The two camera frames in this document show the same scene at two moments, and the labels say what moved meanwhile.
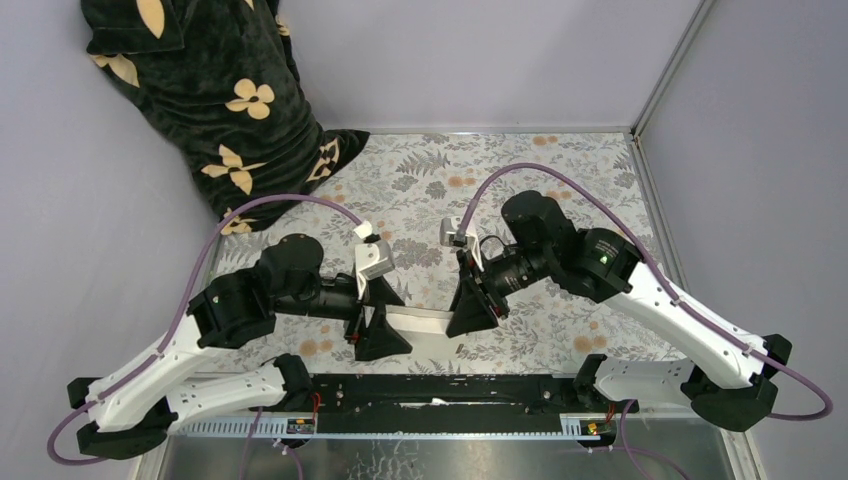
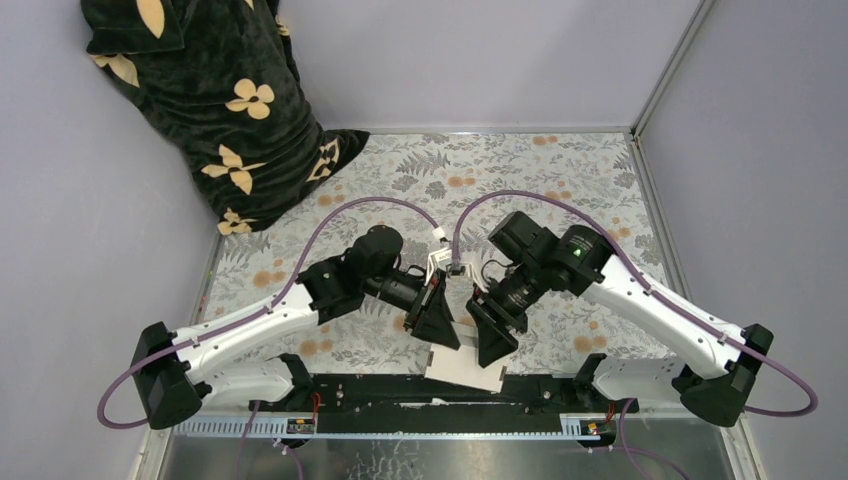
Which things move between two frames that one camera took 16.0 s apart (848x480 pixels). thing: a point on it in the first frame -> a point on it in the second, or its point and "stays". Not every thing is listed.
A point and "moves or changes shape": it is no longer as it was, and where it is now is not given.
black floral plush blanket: x=224 y=76 stays
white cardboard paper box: x=422 y=326 moves or changes shape
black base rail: x=451 y=395 stays
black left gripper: x=377 y=340 -> x=433 y=320
